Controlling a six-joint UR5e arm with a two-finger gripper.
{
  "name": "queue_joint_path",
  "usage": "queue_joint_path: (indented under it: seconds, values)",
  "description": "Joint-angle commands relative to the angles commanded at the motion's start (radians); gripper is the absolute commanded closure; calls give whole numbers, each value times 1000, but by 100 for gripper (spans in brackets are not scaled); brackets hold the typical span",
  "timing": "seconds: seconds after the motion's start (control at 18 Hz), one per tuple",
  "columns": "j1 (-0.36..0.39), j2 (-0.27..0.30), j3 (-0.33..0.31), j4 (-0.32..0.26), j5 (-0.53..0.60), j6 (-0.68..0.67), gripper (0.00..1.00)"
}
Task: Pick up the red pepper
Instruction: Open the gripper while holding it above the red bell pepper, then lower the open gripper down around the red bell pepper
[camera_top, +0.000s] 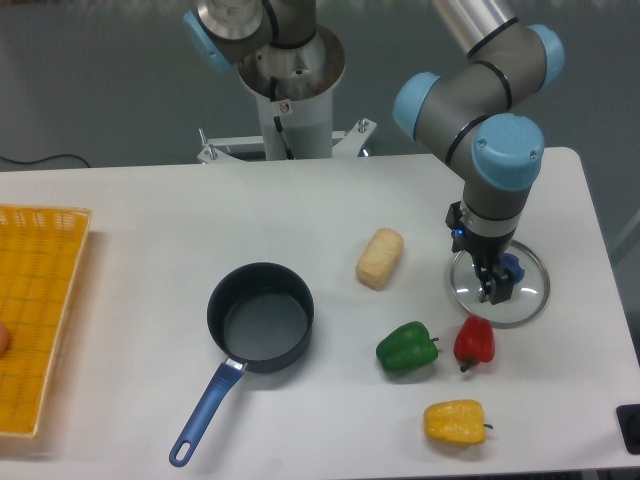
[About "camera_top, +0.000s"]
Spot orange object in basket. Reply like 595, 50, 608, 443
0, 322, 11, 356

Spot yellow woven basket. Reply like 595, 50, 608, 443
1, 204, 92, 438

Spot beige bread loaf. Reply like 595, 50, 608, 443
355, 228, 404, 290

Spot yellow bell pepper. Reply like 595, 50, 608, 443
423, 399, 492, 446

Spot green bell pepper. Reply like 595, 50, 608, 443
375, 321, 439, 373

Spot dark saucepan blue handle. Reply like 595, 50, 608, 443
169, 262, 315, 468

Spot black cable on floor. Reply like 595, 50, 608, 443
0, 153, 92, 168

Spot black table grommet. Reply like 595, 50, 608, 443
616, 404, 640, 455

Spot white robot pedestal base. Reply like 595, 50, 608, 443
197, 26, 377, 164

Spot red bell pepper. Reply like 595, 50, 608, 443
454, 316, 496, 372

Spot glass pot lid blue knob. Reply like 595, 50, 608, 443
449, 241, 550, 329

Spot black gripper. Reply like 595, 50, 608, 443
445, 201, 515, 305

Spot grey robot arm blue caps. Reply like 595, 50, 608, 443
183, 1, 565, 304

